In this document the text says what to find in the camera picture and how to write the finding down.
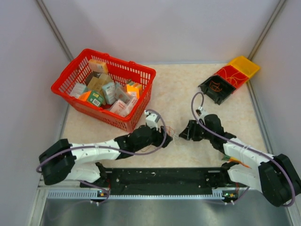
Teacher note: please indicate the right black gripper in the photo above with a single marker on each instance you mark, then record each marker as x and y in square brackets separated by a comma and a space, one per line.
[190, 132]

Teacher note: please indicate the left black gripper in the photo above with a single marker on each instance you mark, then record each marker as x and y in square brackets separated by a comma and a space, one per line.
[161, 137]

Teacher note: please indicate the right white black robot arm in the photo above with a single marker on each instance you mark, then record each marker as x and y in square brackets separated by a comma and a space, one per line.
[274, 176]

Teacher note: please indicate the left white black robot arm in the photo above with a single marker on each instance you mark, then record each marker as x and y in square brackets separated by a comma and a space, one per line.
[67, 161]

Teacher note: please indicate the green orange sponge pack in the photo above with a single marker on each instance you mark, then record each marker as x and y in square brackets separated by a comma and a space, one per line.
[232, 159]

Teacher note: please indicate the black plastic bin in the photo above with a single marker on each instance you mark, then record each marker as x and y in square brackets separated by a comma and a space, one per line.
[217, 88]

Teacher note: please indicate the pink white box in basket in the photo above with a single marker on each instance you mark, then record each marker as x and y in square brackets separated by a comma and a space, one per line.
[122, 109]

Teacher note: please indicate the bright orange pack in basket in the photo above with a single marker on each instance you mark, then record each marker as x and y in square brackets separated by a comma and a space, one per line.
[134, 89]

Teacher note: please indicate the red plastic shopping basket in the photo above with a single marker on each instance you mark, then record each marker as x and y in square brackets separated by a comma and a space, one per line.
[119, 70]

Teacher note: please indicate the pale blue box in basket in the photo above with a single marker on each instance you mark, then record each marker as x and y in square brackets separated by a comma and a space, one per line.
[109, 92]

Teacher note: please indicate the red plastic bin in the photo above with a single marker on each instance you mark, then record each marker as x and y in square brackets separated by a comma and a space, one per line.
[232, 76]

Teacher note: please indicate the green orange box in basket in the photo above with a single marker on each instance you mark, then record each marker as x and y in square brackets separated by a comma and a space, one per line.
[93, 97]

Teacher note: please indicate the yellow plastic bin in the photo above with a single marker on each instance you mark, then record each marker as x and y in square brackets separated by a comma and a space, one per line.
[245, 66]

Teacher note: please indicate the tan box in basket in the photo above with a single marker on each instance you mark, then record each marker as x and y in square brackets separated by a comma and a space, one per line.
[96, 83]

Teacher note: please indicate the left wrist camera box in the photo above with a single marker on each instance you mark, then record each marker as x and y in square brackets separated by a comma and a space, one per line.
[151, 119]

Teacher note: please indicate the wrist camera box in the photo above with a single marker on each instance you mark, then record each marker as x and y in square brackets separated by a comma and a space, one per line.
[201, 113]
[151, 119]

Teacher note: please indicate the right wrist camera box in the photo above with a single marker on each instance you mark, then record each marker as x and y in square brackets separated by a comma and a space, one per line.
[201, 113]

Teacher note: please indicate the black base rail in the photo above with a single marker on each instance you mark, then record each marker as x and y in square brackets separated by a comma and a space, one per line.
[154, 184]

